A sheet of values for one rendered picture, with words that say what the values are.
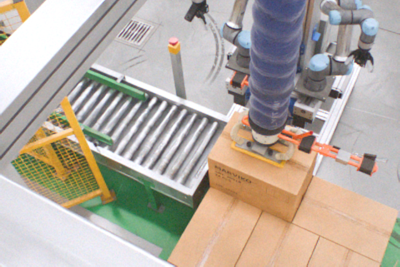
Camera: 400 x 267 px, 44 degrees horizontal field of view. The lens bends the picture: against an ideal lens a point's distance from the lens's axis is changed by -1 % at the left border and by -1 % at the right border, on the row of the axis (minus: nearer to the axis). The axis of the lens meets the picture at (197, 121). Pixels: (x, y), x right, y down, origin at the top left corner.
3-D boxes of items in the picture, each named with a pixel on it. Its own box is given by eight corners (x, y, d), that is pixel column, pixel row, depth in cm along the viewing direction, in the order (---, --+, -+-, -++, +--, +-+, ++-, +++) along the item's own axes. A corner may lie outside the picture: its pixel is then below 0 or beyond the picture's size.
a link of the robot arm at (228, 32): (232, 48, 334) (255, -28, 300) (216, 37, 341) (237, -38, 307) (243, 44, 342) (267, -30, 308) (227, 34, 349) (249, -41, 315)
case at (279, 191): (209, 186, 346) (207, 157, 314) (234, 142, 366) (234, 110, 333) (290, 222, 328) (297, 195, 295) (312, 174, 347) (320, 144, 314)
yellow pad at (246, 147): (230, 147, 304) (230, 143, 299) (237, 135, 308) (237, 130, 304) (282, 169, 293) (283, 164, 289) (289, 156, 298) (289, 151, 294)
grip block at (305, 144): (296, 149, 289) (297, 144, 284) (302, 136, 293) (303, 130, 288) (310, 155, 286) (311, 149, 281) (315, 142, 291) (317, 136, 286)
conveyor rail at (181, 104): (5, 44, 458) (-3, 29, 442) (9, 40, 460) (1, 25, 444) (231, 137, 385) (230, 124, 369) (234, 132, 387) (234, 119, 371)
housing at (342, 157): (334, 161, 282) (335, 157, 279) (338, 152, 286) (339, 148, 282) (346, 166, 280) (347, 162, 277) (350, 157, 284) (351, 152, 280)
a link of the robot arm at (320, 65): (306, 66, 326) (309, 52, 315) (327, 65, 325) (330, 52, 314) (308, 80, 319) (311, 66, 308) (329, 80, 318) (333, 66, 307)
